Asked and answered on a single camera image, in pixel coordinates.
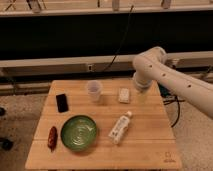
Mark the black smartphone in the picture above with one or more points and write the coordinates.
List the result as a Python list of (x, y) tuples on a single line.
[(62, 104)]

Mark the red chili pepper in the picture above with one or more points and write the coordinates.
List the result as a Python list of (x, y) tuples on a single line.
[(52, 138)]

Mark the green bowl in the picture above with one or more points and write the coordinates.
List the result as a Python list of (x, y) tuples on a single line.
[(78, 133)]

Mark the clear plastic cup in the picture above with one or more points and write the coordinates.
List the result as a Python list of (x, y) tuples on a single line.
[(94, 88)]

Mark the white wall socket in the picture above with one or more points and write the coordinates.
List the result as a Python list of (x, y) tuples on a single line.
[(90, 68)]

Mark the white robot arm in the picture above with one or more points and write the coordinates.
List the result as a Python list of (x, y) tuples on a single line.
[(150, 65)]

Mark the white sponge block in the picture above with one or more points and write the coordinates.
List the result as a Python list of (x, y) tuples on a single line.
[(124, 95)]

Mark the wooden folding table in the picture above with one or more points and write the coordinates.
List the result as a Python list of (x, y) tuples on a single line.
[(149, 142)]

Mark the white plastic bottle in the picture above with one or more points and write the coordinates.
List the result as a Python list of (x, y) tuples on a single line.
[(120, 127)]

